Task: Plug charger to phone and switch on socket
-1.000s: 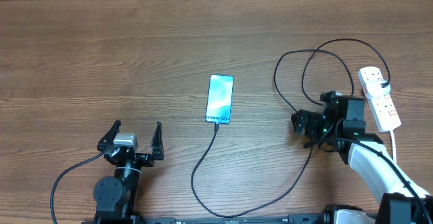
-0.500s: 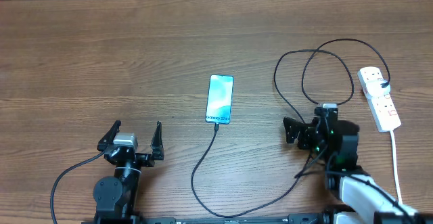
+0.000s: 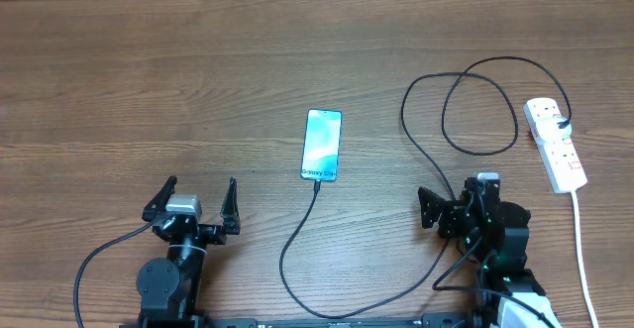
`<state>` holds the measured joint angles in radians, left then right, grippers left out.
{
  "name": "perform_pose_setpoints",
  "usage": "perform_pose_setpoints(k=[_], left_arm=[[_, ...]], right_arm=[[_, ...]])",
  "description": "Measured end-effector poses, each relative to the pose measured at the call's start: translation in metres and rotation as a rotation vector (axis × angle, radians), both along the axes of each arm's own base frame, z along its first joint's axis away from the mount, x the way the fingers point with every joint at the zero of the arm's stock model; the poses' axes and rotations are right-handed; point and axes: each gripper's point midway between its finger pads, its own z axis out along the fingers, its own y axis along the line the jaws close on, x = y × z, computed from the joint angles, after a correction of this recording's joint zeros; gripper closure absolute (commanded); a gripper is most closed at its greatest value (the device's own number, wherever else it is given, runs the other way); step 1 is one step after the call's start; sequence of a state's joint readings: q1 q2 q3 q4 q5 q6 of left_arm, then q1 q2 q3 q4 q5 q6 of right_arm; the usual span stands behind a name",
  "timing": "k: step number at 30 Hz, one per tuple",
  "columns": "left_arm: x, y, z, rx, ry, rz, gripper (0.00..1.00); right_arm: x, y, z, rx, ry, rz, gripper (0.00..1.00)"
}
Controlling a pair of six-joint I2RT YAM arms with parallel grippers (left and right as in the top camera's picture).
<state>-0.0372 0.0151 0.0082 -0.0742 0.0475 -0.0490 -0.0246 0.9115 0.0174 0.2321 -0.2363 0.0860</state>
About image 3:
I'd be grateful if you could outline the white charger plug adapter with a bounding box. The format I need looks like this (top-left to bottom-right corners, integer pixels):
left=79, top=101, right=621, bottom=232
left=534, top=116, right=572, bottom=146

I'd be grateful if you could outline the white power strip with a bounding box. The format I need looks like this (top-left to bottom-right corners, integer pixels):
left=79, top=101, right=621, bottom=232
left=523, top=97, right=587, bottom=193

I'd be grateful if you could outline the blue Galaxy smartphone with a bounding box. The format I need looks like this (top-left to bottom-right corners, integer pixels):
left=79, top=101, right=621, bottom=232
left=300, top=109, right=343, bottom=182

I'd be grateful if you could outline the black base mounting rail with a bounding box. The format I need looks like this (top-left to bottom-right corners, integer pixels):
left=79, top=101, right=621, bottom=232
left=118, top=310, right=561, bottom=328

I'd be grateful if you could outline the white power strip cord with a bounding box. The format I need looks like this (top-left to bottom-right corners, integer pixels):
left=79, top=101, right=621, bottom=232
left=570, top=190, right=600, bottom=328

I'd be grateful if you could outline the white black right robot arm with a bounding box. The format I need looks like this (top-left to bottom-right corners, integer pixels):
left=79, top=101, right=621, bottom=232
left=418, top=172, right=561, bottom=327

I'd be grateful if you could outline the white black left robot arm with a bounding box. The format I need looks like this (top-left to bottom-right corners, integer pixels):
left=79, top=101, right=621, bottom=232
left=72, top=175, right=241, bottom=328

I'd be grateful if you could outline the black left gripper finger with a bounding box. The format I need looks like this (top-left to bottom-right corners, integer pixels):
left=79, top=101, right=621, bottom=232
left=142, top=175, right=177, bottom=222
left=221, top=177, right=241, bottom=235

